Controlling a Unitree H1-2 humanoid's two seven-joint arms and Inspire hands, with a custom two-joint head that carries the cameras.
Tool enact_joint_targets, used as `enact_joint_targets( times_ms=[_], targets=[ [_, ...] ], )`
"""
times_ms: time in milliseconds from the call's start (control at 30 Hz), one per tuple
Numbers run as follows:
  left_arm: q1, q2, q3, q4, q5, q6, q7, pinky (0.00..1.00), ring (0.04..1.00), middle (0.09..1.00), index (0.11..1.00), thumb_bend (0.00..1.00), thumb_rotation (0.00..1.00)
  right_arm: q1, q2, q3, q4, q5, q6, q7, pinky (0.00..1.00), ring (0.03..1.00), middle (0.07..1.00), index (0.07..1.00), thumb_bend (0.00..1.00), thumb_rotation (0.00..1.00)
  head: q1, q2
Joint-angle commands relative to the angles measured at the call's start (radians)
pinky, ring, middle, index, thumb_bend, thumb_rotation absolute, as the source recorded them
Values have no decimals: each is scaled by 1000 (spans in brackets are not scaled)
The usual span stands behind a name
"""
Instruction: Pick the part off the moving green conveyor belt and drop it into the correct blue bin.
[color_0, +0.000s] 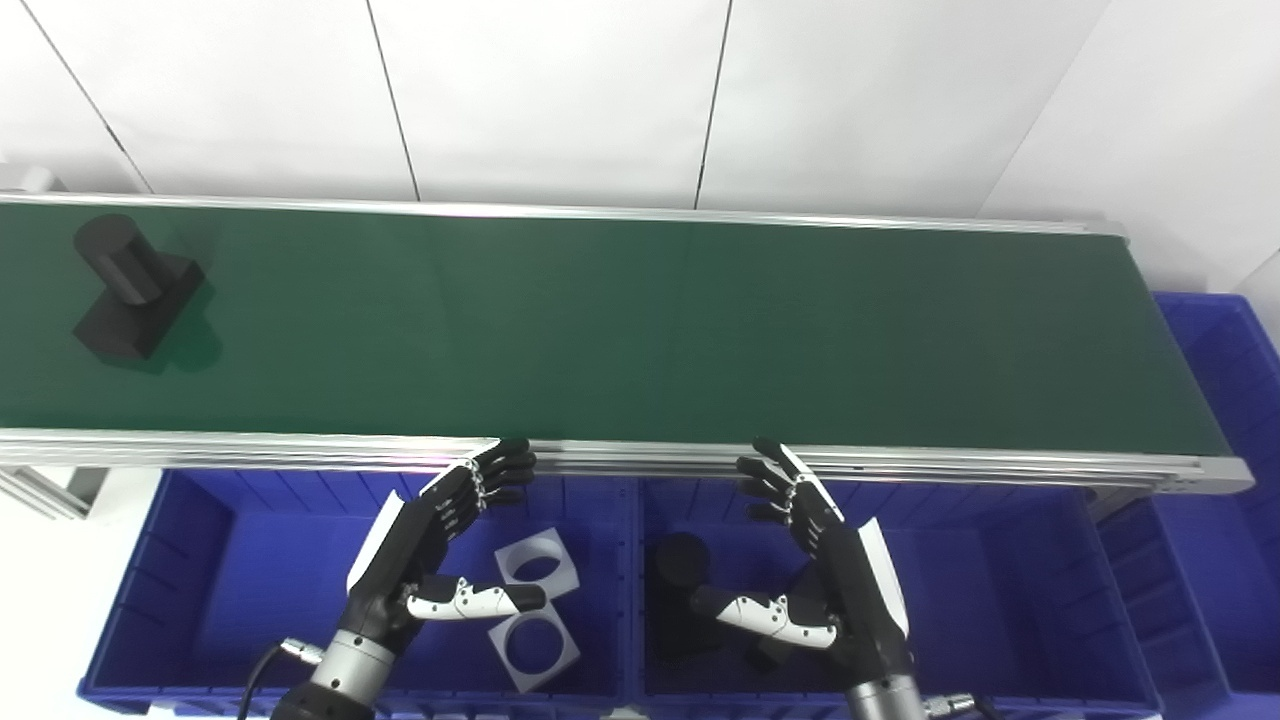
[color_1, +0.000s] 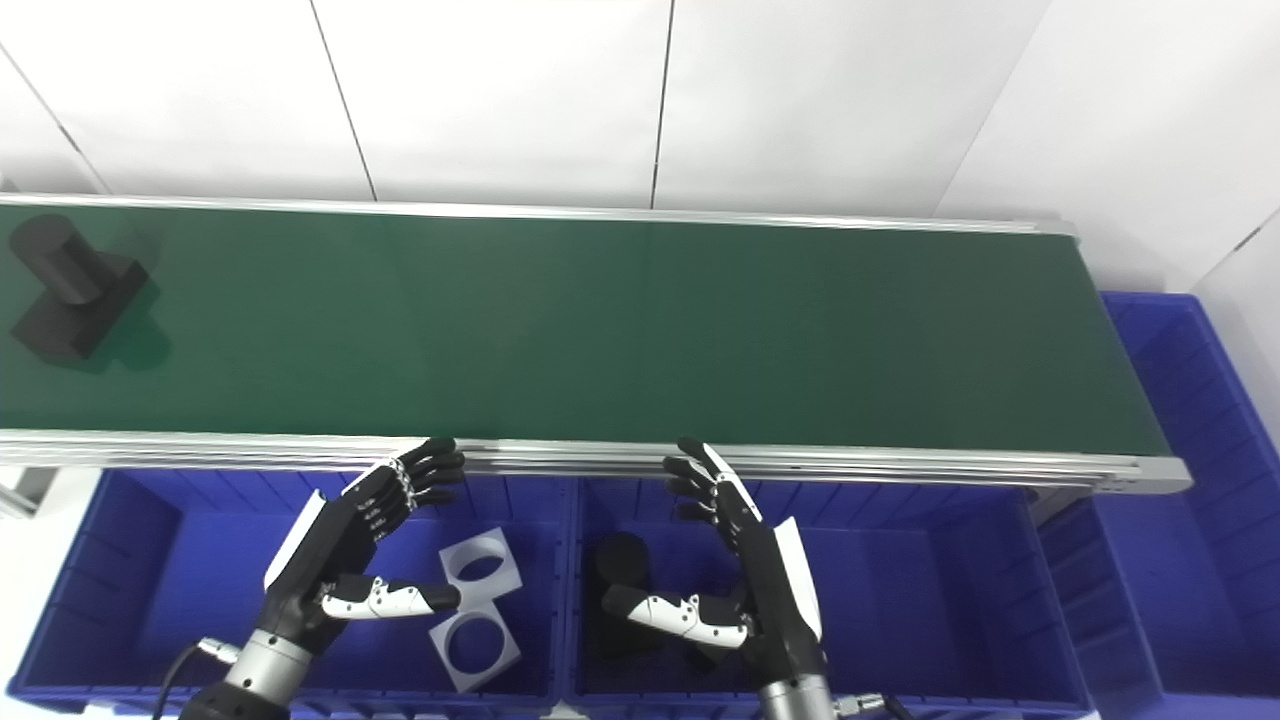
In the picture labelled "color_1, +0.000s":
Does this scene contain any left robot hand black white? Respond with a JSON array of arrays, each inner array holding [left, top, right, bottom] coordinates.
[[262, 437, 467, 656]]

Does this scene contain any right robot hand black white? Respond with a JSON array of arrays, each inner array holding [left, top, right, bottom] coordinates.
[[603, 437, 829, 691]]

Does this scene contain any black cylinder-on-block part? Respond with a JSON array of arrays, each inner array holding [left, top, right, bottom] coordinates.
[[593, 532, 751, 671], [8, 213, 151, 361]]

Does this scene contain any blue plastic bin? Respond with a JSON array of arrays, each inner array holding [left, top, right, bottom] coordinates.
[[1040, 292, 1280, 720], [565, 478, 1096, 720], [5, 468, 576, 716]]

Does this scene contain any aluminium conveyor leg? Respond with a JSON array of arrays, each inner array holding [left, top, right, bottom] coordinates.
[[0, 465, 51, 519]]

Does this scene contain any white square plate with hole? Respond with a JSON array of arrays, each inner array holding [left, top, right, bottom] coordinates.
[[438, 527, 524, 606], [428, 600, 522, 694]]

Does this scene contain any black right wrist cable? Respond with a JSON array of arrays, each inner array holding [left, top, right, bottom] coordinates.
[[835, 692, 916, 720]]

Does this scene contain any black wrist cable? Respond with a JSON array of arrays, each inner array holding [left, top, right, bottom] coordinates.
[[150, 638, 241, 720], [835, 692, 916, 720]]

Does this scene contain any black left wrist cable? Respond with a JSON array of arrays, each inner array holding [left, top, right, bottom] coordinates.
[[150, 638, 241, 720]]

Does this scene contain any green conveyor belt aluminium frame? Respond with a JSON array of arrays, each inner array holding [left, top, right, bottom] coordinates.
[[0, 193, 1194, 496]]

